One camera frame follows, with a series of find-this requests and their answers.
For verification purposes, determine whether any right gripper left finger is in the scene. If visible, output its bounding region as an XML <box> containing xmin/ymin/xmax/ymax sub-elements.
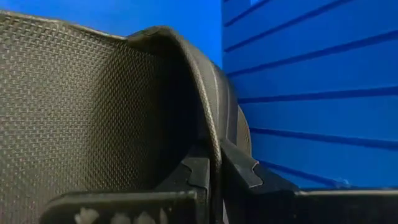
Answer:
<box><xmin>39</xmin><ymin>145</ymin><xmax>219</xmax><ymax>224</ymax></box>

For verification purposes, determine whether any black slide sandal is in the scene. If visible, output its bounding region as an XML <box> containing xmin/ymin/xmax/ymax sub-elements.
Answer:
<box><xmin>0</xmin><ymin>9</ymin><xmax>253</xmax><ymax>224</ymax></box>

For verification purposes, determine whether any blue plastic bin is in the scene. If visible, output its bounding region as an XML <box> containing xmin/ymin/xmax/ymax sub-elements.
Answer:
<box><xmin>0</xmin><ymin>0</ymin><xmax>398</xmax><ymax>191</ymax></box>

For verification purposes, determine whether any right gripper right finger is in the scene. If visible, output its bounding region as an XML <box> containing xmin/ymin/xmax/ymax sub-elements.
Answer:
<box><xmin>220</xmin><ymin>138</ymin><xmax>398</xmax><ymax>224</ymax></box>

